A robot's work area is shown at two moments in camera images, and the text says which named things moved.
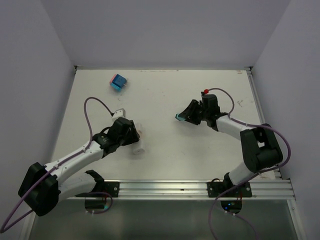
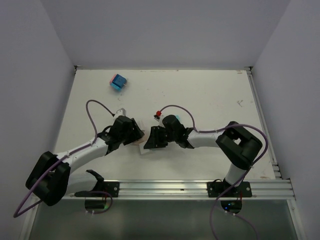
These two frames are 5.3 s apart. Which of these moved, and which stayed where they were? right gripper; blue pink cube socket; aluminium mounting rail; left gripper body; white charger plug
Moved: right gripper; white charger plug
Stayed: left gripper body; aluminium mounting rail; blue pink cube socket
